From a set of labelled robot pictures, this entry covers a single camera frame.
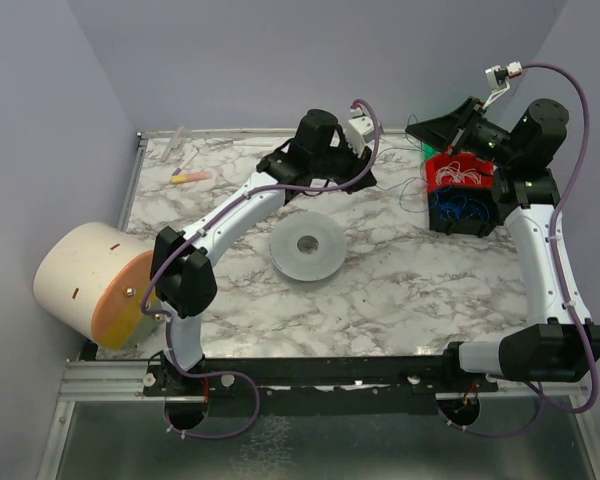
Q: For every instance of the white purple pen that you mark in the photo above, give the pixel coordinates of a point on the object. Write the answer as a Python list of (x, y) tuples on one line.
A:
[(185, 162)]

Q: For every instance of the green storage bin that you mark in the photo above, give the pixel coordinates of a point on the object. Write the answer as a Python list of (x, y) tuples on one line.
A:
[(428, 152)]

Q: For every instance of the pink yellow highlighter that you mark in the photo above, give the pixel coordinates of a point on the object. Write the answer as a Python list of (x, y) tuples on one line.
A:
[(183, 178)]

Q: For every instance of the black storage bin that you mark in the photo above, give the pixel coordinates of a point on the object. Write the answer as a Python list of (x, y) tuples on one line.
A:
[(463, 211)]

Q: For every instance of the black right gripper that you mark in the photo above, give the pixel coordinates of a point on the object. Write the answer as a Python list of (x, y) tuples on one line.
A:
[(462, 125)]

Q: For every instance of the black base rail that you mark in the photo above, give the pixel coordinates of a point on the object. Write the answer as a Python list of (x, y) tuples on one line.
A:
[(321, 386)]

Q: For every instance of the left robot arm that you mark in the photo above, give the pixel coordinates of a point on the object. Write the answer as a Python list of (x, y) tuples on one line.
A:
[(182, 269)]

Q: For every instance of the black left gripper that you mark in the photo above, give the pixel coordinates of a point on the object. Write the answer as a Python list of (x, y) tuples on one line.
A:
[(348, 163)]

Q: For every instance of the clear plastic T piece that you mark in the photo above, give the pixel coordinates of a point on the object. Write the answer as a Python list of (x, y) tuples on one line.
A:
[(172, 144)]

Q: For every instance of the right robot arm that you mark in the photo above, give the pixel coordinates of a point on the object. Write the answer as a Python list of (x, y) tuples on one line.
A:
[(560, 342)]

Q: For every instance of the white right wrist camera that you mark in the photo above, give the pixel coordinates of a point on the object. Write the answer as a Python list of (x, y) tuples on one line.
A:
[(498, 79)]

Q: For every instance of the white perforated cable spool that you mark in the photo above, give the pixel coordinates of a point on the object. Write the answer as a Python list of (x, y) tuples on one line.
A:
[(308, 247)]

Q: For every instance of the beige cylinder with orange disc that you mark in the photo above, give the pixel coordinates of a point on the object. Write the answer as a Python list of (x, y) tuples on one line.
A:
[(94, 280)]

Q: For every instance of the red storage bin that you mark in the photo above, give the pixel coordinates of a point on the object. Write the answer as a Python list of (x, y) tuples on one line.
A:
[(463, 170)]

